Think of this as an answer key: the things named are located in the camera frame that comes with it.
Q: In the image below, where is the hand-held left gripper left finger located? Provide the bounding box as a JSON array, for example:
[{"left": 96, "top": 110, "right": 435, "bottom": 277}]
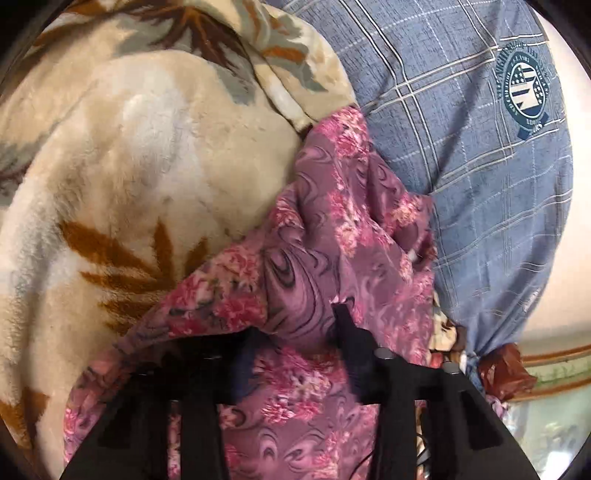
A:
[{"left": 60, "top": 330, "right": 259, "bottom": 480}]

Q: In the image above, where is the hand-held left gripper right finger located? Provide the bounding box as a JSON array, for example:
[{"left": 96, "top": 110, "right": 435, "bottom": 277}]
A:
[{"left": 332, "top": 305, "right": 541, "bottom": 480}]

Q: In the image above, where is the purple floral shirt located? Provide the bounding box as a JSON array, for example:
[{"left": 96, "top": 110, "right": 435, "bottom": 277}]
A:
[{"left": 62, "top": 106, "right": 462, "bottom": 480}]

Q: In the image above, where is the dark red plastic bag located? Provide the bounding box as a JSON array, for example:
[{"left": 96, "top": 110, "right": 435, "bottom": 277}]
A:
[{"left": 478, "top": 344, "right": 539, "bottom": 402}]

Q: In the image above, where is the cream leaf-print blanket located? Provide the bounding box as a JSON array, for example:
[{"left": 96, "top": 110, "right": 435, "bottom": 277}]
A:
[{"left": 0, "top": 0, "right": 468, "bottom": 467}]

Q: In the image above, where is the blue plaid pillow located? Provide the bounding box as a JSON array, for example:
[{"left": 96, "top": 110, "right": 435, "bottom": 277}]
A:
[{"left": 263, "top": 0, "right": 575, "bottom": 365}]

